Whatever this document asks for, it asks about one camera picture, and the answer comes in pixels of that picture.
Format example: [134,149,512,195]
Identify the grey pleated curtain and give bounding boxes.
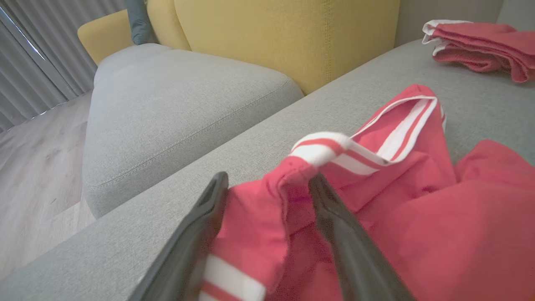
[0,0,127,133]

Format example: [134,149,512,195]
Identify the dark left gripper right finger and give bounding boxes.
[308,173,415,301]

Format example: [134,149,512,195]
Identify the large yellow sofa back cushion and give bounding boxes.
[175,0,401,96]

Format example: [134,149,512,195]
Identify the red shirt white sleeves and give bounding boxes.
[198,84,535,301]

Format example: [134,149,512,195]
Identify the yellow sofa armrest cushion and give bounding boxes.
[77,10,135,66]

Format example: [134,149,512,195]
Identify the teal throw pillow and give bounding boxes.
[125,0,158,46]

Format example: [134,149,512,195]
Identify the grey sofa seat cushion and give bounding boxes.
[82,43,305,219]

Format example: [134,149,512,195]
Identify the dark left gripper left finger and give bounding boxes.
[129,171,229,301]

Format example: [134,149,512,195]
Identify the narrow yellow sofa back cushion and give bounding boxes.
[146,0,191,51]

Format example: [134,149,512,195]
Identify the red shorts white stripe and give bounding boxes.
[422,19,535,84]

